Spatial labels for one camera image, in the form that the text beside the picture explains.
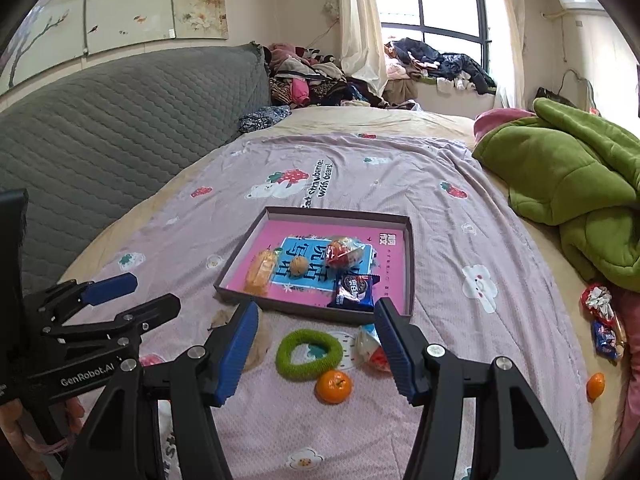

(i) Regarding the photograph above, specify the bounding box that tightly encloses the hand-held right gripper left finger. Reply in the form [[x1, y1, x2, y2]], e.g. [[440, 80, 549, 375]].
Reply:
[[62, 301, 261, 480]]

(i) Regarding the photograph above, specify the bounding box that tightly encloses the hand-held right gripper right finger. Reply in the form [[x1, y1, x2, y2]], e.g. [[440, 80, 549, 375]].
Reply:
[[374, 297, 576, 480]]

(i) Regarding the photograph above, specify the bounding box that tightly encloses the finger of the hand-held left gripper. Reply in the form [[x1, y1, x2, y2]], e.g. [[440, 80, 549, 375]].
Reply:
[[22, 272, 138, 321], [42, 294, 182, 346]]

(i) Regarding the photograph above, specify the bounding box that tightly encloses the red snack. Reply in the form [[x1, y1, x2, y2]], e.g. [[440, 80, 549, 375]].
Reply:
[[355, 324, 396, 373], [325, 236, 368, 271]]

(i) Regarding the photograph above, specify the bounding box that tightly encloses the beige drawstring pouch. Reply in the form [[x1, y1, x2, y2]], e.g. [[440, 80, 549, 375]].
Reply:
[[210, 305, 273, 376]]

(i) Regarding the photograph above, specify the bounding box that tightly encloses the green fuzzy ring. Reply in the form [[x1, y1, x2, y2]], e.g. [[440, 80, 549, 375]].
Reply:
[[276, 329, 344, 380]]

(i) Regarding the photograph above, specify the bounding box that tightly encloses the blue cookie packet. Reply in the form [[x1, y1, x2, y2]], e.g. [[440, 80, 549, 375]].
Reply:
[[327, 275, 375, 309]]

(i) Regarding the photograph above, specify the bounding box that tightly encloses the grey cardboard box pink inside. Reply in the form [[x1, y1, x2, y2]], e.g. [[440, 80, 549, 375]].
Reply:
[[214, 206, 416, 323]]

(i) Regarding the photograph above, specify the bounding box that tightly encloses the orange cracker packet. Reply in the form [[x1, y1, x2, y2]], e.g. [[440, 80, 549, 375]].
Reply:
[[244, 247, 280, 295]]

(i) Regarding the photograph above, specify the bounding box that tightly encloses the printed strawberry blanket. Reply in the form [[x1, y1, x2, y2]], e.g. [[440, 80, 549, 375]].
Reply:
[[55, 132, 588, 480]]

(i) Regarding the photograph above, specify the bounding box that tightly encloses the grey quilted headboard cover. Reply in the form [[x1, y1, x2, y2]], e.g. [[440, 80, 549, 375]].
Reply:
[[0, 44, 271, 296]]

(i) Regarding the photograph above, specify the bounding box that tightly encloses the red and white candy wrapper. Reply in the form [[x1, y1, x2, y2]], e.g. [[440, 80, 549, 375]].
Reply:
[[580, 284, 616, 323]]

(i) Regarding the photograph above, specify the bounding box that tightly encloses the blue candy wrapper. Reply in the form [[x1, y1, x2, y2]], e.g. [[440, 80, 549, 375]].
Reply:
[[592, 320, 626, 361]]

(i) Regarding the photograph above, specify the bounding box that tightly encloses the dark patterned cloth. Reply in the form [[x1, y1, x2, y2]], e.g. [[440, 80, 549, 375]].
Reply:
[[237, 106, 292, 134]]

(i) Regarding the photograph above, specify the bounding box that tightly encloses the green fleece blanket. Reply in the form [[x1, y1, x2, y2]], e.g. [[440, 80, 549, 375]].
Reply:
[[472, 97, 640, 293]]

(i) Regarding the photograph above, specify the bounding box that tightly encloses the pink pillow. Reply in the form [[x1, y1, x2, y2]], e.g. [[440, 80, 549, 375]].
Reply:
[[474, 108, 536, 146]]

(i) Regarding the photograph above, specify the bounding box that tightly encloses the pile of mixed clothes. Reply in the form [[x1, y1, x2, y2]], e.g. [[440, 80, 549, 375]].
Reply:
[[262, 42, 388, 108]]

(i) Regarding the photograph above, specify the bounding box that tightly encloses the pile of dark clothes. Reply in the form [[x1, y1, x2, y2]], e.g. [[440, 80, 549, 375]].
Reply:
[[384, 37, 498, 96]]

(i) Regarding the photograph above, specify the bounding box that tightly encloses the dark bag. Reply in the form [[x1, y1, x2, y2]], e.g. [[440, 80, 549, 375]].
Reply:
[[537, 87, 576, 108]]

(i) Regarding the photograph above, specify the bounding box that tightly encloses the cream curtain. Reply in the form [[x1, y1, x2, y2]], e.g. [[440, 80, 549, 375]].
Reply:
[[337, 0, 388, 86], [487, 0, 526, 111]]

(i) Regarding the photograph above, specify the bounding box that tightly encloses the black framed window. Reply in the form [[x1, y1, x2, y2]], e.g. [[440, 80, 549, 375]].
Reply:
[[370, 0, 493, 71]]

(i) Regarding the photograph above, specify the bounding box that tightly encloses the floral wall painting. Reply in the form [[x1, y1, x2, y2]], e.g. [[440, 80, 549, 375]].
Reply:
[[0, 0, 231, 91]]

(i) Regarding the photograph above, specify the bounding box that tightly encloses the wire hanger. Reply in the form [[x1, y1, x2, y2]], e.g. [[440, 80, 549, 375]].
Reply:
[[560, 69, 596, 106]]

